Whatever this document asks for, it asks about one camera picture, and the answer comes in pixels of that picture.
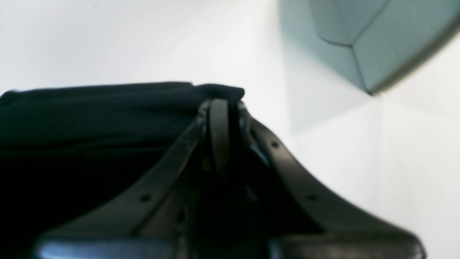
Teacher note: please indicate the black T-shirt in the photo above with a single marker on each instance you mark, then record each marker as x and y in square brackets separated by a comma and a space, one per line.
[65, 151]

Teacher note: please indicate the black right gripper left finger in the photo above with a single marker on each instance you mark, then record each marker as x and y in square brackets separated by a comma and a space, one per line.
[148, 220]

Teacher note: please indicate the white cardboard box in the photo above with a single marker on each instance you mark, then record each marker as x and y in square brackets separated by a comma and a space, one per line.
[388, 38]

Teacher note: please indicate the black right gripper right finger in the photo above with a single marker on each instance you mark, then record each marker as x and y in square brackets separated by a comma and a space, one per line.
[304, 219]

